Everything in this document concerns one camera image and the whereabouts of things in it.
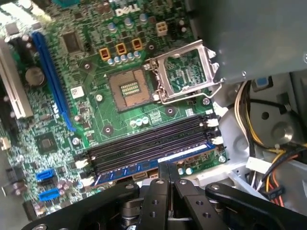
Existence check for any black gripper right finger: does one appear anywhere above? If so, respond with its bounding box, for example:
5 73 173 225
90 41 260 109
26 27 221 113
169 162 307 230

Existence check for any black wire plug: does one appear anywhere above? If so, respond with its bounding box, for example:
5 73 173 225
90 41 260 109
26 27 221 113
268 186 286 205

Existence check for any brown square inductor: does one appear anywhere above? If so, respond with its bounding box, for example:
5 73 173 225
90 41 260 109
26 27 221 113
115 43 127 56
99 47 110 60
131 38 142 51

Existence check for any blue SATA port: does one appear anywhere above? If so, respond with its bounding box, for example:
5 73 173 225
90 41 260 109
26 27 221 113
35 168 56 182
37 188 60 202

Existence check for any blue expansion slot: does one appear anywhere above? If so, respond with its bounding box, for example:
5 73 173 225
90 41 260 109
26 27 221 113
31 30 77 132

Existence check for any blue plug in grey housing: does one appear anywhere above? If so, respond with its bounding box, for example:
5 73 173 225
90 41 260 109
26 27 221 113
251 76 274 93

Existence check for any blue-grey heat sink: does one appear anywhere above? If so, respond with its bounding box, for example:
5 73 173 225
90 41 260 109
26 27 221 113
51 0 75 7

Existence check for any grey power supply unit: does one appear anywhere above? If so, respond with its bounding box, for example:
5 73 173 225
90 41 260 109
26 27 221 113
184 0 307 84

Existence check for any chipset chip with die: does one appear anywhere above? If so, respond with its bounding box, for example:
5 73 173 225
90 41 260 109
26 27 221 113
34 132 58 155

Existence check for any locking lever wire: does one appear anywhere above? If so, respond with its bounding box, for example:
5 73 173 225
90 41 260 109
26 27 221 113
158 79 226 105

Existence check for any green motherboard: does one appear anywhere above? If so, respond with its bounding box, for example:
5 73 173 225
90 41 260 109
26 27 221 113
0 0 228 216

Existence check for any white four-pin power connector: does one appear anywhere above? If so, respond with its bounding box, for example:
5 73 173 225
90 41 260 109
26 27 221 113
155 21 168 37

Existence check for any power supply wire bundle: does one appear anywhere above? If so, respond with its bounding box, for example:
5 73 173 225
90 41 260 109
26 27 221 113
234 80 300 208

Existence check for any white wire connector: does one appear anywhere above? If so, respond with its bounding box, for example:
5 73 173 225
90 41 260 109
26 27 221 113
246 156 274 175

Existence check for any black square chip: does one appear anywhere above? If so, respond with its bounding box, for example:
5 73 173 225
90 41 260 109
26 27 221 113
60 32 82 54

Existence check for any metal socket cover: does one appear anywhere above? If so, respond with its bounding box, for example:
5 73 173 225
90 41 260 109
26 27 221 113
145 39 226 103

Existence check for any silver coin battery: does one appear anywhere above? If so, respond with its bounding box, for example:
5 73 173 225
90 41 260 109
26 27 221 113
24 66 46 87

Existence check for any black RAM slot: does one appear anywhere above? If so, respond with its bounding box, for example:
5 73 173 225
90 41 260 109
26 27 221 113
92 129 216 173
75 118 219 168
86 114 209 158
81 135 225 188

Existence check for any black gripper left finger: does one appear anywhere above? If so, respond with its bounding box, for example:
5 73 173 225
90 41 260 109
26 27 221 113
22 162 170 230

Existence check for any grey expansion slot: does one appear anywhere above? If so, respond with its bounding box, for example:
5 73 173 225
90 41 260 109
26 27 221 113
0 39 34 120

